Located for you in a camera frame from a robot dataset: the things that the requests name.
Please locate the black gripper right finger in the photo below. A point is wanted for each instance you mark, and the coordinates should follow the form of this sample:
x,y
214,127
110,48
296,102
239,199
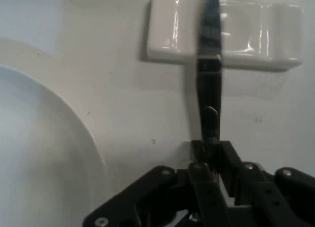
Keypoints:
x,y
265,197

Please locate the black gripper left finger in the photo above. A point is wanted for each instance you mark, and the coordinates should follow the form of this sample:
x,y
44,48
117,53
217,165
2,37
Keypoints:
x,y
152,195

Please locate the steel table knife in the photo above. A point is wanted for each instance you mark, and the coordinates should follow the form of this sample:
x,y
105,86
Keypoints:
x,y
209,89

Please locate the white round plate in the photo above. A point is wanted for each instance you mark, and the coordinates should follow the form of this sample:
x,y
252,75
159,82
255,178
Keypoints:
x,y
37,150

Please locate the white ceramic cutlery rest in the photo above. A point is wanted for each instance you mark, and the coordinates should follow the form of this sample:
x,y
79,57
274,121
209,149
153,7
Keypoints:
x,y
172,27

